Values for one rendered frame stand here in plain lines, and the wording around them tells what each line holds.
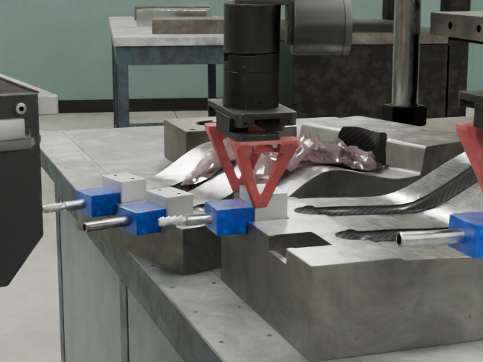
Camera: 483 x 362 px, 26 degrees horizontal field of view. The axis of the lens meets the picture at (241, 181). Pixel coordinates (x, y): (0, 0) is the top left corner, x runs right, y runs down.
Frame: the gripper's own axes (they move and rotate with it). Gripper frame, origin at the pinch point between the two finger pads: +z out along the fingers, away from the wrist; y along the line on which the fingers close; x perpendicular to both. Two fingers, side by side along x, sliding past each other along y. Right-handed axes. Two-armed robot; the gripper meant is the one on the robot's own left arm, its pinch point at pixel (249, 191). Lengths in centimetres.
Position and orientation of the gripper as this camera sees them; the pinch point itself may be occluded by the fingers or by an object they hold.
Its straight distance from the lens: 109.3
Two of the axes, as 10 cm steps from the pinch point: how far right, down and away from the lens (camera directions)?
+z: -0.1, 9.7, 2.3
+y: -3.1, -2.2, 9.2
